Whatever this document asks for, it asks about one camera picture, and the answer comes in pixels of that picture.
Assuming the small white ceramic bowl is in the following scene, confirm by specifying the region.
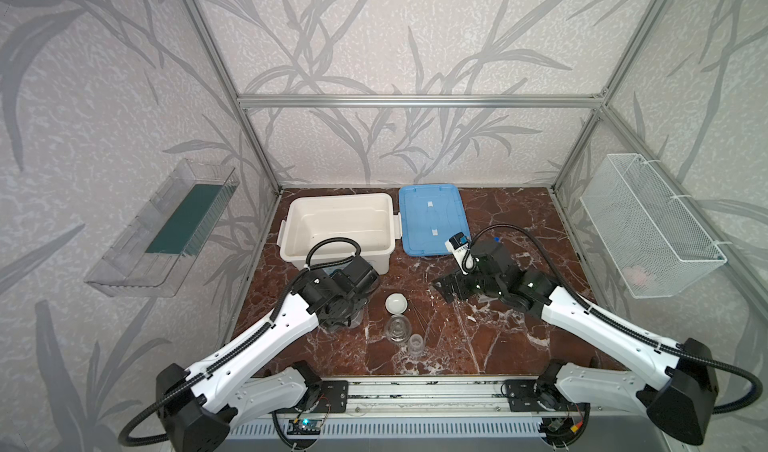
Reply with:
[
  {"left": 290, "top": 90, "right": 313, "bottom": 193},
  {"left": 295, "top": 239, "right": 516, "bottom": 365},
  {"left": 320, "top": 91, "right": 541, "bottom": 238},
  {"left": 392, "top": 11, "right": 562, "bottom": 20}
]
[{"left": 385, "top": 293, "right": 408, "bottom": 315}]

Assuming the small clear glass beaker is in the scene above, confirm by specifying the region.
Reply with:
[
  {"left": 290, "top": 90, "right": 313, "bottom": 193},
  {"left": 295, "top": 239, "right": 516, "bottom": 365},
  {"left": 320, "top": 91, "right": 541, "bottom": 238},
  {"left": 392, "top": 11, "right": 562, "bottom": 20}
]
[{"left": 407, "top": 334, "right": 425, "bottom": 357}]

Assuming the clear glass flask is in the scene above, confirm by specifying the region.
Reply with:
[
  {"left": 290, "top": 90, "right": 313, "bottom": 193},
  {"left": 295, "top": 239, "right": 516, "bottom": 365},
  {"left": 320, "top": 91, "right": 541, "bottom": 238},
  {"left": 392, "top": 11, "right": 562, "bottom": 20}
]
[{"left": 384, "top": 315, "right": 412, "bottom": 344}]

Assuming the white plastic storage bin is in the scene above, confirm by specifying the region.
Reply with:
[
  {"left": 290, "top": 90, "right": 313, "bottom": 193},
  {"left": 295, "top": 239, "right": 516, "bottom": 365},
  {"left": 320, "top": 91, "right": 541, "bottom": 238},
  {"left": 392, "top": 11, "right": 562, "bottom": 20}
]
[{"left": 277, "top": 193, "right": 402, "bottom": 275}]

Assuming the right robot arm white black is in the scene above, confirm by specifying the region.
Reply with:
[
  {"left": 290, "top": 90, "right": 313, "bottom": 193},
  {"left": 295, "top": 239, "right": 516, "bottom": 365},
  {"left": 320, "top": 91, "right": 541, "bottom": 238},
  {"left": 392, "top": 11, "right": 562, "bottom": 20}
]
[{"left": 433, "top": 232, "right": 763, "bottom": 446}]

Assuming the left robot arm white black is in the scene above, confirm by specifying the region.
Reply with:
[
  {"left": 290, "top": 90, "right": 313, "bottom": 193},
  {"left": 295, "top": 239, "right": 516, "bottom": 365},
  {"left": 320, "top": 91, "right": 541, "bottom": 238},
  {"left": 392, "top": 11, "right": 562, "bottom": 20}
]
[{"left": 118, "top": 237, "right": 379, "bottom": 451}]

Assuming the blue plastic bin lid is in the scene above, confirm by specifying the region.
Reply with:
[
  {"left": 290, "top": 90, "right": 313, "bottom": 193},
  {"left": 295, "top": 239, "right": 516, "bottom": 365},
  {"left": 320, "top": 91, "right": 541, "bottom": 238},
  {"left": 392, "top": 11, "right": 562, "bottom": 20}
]
[{"left": 398, "top": 184, "right": 470, "bottom": 257}]

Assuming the green circuit board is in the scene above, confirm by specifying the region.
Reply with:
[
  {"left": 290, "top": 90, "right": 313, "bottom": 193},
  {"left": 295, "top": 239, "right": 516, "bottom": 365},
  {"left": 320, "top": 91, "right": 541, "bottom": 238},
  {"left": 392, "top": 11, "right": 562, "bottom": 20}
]
[{"left": 286, "top": 418, "right": 324, "bottom": 437}]

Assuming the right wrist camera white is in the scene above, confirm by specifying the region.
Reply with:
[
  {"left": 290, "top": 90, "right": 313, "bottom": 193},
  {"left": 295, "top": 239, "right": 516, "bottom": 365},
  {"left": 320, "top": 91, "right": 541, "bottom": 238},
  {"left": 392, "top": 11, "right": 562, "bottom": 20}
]
[{"left": 445, "top": 232, "right": 475, "bottom": 275}]

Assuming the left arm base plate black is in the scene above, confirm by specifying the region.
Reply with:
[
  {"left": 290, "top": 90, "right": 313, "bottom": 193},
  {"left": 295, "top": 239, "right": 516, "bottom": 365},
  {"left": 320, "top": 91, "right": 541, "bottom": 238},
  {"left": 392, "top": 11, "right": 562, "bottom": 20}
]
[{"left": 305, "top": 380, "right": 349, "bottom": 414}]

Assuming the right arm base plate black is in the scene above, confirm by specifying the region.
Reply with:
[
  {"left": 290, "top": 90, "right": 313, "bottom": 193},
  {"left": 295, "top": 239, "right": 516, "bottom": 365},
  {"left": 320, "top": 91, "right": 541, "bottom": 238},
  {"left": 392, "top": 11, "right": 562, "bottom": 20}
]
[{"left": 500, "top": 378, "right": 552, "bottom": 412}]

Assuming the white wire mesh basket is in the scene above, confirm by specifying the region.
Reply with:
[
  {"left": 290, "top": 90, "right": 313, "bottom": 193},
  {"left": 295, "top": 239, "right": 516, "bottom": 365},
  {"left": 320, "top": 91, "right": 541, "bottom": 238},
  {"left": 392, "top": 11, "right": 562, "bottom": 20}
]
[{"left": 580, "top": 154, "right": 727, "bottom": 299}]

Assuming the clear wall shelf green mat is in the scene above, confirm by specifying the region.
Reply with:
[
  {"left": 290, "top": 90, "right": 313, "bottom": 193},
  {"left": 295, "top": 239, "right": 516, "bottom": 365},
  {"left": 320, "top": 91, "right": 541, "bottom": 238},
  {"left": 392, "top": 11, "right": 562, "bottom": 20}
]
[{"left": 84, "top": 159, "right": 240, "bottom": 298}]

